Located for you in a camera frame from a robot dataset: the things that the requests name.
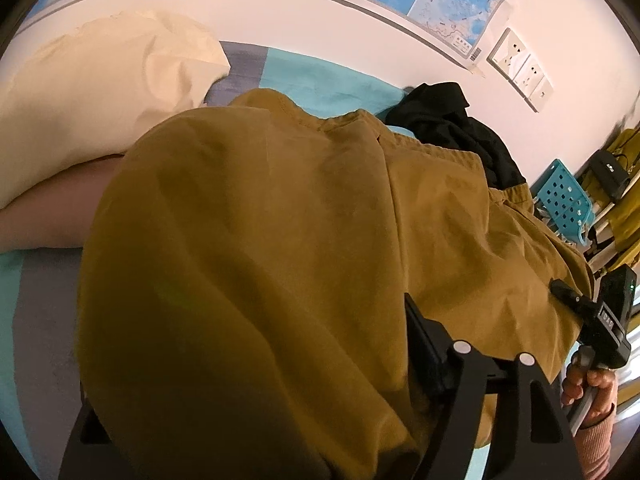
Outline teal grey patterned bed sheet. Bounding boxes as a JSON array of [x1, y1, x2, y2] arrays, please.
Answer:
[[0, 40, 416, 480]]

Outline pink cloth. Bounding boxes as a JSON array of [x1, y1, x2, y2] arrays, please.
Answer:
[[0, 155, 126, 251]]

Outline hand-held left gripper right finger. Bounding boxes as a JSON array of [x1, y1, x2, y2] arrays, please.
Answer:
[[405, 294, 583, 480]]

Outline blue plastic storage rack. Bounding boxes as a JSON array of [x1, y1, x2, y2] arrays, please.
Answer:
[[530, 159, 596, 248]]

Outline black handbag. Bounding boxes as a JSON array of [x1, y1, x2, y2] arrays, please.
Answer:
[[582, 150, 632, 198]]

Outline yellow green hanging garment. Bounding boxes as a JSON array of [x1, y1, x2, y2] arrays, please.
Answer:
[[580, 127, 640, 256]]

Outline person's right forearm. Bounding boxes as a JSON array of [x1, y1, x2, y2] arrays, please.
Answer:
[[575, 405, 617, 480]]

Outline olive green pants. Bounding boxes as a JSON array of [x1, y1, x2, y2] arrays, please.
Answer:
[[75, 87, 596, 480]]

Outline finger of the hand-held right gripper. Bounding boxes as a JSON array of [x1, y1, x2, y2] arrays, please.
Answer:
[[550, 280, 593, 321]]

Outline black garment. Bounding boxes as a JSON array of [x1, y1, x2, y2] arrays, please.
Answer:
[[385, 81, 528, 191]]

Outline white wall power socket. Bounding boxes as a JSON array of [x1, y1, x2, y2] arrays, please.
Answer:
[[510, 52, 543, 98], [487, 27, 526, 81]]

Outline cream cloth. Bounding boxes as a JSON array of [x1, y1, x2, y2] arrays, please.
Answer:
[[0, 10, 232, 211]]

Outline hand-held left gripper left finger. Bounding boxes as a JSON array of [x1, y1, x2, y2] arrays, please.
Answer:
[[57, 402, 126, 480]]

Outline person's right hand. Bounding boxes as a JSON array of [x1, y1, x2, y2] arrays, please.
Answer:
[[561, 355, 618, 428]]

